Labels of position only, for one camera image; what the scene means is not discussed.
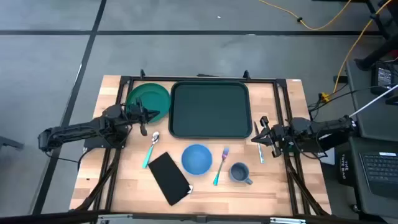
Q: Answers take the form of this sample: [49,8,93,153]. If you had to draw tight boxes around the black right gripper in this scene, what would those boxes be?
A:
[251,116,292,159]

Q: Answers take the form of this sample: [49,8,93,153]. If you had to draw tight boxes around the black printed tote bag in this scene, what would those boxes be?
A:
[337,151,356,187]

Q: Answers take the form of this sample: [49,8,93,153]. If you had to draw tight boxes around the black stand legs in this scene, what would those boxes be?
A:
[354,0,398,72]

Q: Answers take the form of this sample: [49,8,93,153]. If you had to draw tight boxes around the blue plastic bowl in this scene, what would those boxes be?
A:
[181,143,213,176]

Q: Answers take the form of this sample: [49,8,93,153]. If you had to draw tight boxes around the dark grey laptop desk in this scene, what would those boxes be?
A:
[348,136,398,218]

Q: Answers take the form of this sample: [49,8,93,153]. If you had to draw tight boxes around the white straight cable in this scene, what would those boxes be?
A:
[348,84,398,118]

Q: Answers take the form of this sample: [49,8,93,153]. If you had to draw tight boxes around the patterned handle metal knife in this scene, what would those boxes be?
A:
[253,120,265,165]

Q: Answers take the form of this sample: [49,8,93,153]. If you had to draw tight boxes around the black screen device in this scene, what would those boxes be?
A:
[371,61,398,96]

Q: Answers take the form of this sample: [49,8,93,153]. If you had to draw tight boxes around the black cloth napkin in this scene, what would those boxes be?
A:
[147,151,194,207]

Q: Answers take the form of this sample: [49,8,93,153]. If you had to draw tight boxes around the white paper sheet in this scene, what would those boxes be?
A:
[322,148,336,166]

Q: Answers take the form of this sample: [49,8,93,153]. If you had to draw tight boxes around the grey plastic mug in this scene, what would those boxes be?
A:
[229,162,254,186]

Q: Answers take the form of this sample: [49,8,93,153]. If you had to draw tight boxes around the dark grey laptop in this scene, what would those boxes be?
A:
[359,151,398,200]

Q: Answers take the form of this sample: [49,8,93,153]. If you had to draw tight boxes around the black metal table frame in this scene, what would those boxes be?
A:
[70,68,332,218]

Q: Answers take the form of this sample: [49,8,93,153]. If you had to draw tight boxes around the yellow extension cable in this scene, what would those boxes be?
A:
[257,0,353,31]
[320,0,393,103]

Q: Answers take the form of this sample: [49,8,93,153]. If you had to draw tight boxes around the teal handled metal spoon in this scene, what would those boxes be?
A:
[142,131,160,169]

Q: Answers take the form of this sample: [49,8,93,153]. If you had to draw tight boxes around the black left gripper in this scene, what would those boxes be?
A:
[126,98,161,137]

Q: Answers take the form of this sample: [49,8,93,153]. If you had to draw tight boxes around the grey chair foot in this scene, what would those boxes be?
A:
[0,136,25,151]

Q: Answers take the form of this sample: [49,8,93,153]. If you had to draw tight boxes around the green plastic plate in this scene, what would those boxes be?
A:
[125,82,171,124]

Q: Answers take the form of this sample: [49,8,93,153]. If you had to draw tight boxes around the teal handled iridescent fork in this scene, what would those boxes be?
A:
[213,147,230,187]

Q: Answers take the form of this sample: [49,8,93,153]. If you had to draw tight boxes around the grey side table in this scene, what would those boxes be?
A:
[345,58,398,142]

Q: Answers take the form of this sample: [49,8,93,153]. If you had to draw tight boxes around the dark green serving tray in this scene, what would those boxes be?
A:
[168,80,253,139]

